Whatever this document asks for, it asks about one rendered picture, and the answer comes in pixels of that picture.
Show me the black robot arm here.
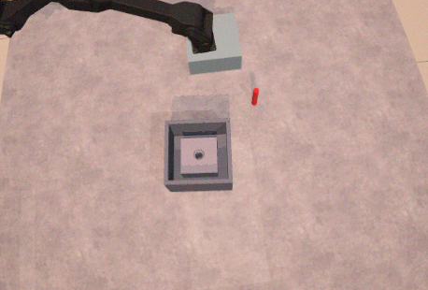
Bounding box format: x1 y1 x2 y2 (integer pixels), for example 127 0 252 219
0 0 216 54

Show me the red peg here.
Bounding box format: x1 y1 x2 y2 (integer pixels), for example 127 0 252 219
251 88 259 106

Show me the pale pink square plate with hole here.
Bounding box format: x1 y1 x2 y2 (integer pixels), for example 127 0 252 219
180 138 218 178

